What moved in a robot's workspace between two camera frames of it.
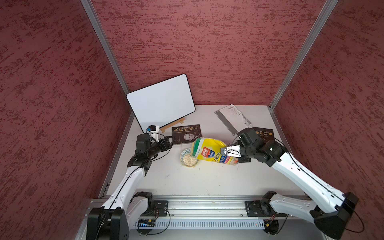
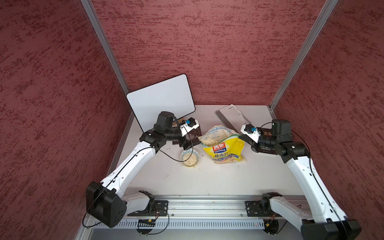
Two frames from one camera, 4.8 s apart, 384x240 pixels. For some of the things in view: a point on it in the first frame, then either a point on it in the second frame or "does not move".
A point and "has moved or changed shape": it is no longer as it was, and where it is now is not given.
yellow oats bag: [209, 149] has moved or changed shape
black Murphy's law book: [266, 134] does not move
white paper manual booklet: [233, 119] does not move
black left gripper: [162, 141] -> [187, 144]
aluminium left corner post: [90, 10] does not move
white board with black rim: [162, 103] does not move
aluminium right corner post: [330, 6] does not move
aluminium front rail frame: [203, 213] does not move
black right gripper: [244, 158] -> [255, 147]
